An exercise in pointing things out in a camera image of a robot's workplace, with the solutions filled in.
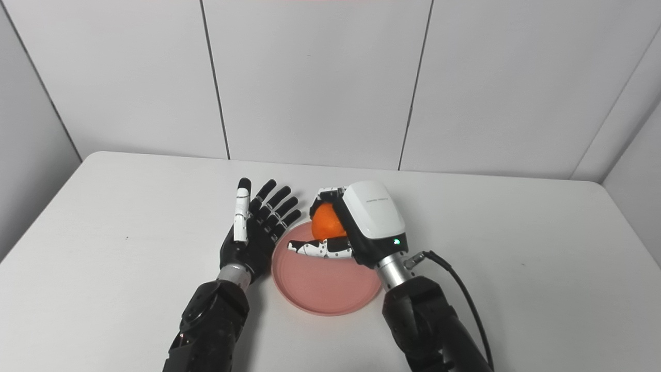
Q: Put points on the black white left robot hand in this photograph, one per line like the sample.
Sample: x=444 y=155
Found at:
x=253 y=248

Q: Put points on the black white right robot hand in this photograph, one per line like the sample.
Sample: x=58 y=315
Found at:
x=372 y=212

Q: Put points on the orange fruit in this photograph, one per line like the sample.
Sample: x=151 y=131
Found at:
x=327 y=223

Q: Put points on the pink round plate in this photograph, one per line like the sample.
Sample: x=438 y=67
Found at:
x=325 y=287

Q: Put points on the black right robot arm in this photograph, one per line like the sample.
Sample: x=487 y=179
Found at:
x=423 y=320

